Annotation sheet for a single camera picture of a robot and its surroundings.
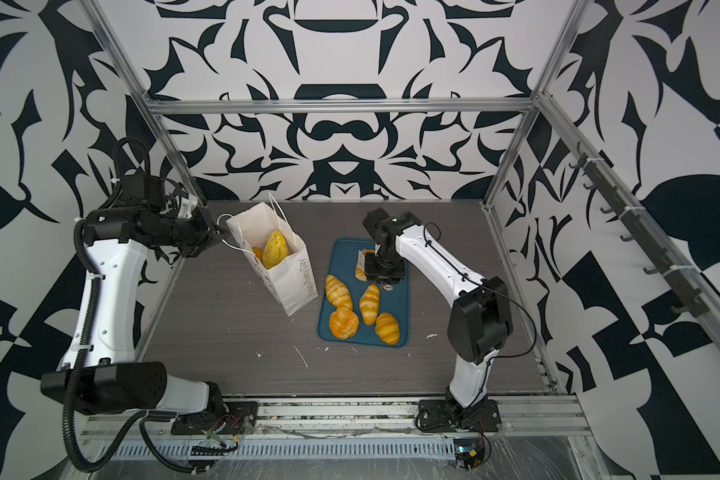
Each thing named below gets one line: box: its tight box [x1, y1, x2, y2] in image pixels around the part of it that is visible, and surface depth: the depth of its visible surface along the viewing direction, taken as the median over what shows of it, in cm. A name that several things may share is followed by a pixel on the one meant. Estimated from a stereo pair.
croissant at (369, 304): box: [359, 284, 380, 326], surface depth 92 cm
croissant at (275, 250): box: [262, 230, 289, 270], surface depth 88 cm
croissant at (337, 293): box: [326, 274, 353, 310], surface depth 93 cm
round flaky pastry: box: [329, 305, 359, 340], surface depth 87 cm
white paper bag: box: [226, 202, 318, 317], surface depth 83 cm
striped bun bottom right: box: [375, 312, 400, 345], surface depth 87 cm
